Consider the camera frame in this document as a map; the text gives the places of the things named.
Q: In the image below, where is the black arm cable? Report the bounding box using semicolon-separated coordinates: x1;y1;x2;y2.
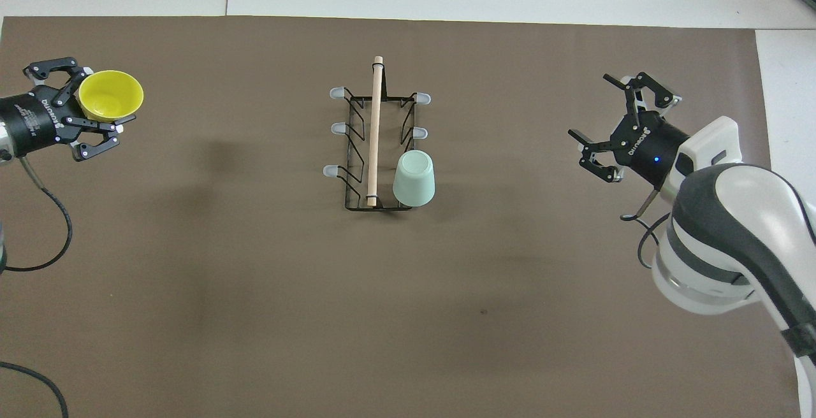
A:
622;189;671;270
0;154;73;418

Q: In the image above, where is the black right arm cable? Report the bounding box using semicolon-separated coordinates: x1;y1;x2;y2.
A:
622;189;671;270

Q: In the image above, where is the pale green plastic cup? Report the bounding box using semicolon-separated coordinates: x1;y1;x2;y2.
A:
392;149;437;208

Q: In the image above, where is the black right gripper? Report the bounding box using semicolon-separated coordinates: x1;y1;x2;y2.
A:
569;72;689;189

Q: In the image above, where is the black wire cup rack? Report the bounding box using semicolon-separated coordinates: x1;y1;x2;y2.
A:
323;55;432;212

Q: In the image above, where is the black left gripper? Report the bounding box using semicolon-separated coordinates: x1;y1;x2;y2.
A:
0;57;136;162

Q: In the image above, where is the brown table mat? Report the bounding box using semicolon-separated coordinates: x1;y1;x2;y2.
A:
0;15;794;418

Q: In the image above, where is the yellow plastic cup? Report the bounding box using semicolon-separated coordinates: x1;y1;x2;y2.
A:
78;69;145;122

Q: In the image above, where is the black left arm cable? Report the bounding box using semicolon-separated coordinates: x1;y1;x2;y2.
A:
0;154;73;418

